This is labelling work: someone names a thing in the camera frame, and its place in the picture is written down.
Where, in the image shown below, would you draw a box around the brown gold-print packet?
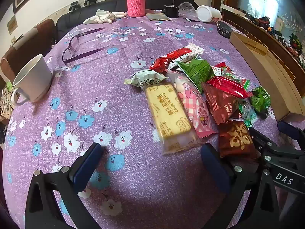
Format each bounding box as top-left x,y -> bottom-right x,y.
218,120 -> 258,158

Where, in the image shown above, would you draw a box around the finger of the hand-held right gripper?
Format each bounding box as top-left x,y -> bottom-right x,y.
249,127 -> 278,155
278,121 -> 305,146

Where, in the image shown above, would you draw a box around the white small cake packet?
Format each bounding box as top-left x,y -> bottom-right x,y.
124,69 -> 166,91

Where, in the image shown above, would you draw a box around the bright red packet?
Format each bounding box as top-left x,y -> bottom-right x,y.
207,76 -> 253,99

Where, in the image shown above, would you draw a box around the green triangular packet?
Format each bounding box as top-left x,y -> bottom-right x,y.
176,58 -> 215,94

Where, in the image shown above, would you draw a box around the clear plastic cup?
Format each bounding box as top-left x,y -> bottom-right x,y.
179,2 -> 199,18

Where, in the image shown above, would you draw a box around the white jar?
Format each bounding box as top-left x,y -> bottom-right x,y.
196,5 -> 222,23

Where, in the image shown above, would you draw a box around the small black container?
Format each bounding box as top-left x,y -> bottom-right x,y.
164,4 -> 180,19

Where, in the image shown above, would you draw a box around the brown chair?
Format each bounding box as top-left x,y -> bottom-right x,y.
0,19 -> 56,84

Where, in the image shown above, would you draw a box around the folded olive cloth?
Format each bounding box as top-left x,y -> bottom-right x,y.
146,13 -> 171,21

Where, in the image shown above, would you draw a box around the yellow biscuit packet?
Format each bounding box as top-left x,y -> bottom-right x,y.
145,83 -> 208,155

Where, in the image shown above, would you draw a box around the green ornament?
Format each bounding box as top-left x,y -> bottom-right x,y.
289,33 -> 302,49

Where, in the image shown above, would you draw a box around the black sofa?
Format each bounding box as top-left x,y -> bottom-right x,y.
56,0 -> 199,46

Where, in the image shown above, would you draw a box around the purple glasses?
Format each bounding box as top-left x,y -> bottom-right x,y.
62,26 -> 129,65

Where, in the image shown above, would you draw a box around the white mug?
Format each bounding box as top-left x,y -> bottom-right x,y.
11,54 -> 53,106

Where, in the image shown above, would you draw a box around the clear green cookie packet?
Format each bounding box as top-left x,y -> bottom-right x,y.
238,100 -> 258,128

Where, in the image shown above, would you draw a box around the small red packet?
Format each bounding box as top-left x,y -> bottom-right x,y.
150,57 -> 171,75

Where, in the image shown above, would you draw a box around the purple floral tablecloth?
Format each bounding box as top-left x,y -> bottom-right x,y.
0,14 -> 305,229

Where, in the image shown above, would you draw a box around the cardboard box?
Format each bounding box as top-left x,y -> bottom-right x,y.
229,31 -> 305,123

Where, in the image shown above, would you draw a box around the red and white long packet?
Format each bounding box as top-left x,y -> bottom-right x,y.
167,42 -> 205,64

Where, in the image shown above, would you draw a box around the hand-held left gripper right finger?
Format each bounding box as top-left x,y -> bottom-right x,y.
201,143 -> 280,229

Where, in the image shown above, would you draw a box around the pink checkered packet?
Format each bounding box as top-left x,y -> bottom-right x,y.
167,70 -> 218,139

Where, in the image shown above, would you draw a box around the red and black toy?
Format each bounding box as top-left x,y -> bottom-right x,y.
256,17 -> 271,28

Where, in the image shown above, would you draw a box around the dark red zigzag packet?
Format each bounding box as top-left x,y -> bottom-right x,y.
202,82 -> 241,125

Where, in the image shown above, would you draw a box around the wooden sideboard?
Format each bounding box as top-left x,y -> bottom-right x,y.
211,0 -> 305,69

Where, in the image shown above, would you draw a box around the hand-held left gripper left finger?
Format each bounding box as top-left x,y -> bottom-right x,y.
25,143 -> 105,229

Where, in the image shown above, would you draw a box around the white gloves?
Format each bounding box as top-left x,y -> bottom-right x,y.
83,9 -> 128,25

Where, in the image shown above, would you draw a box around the patterned cushion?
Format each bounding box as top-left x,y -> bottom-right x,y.
0,80 -> 15,124

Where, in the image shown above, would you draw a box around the dark green candy packet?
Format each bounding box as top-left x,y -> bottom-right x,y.
250,86 -> 271,120

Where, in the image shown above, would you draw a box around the small wall plaque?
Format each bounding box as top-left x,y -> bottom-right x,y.
7,17 -> 18,35

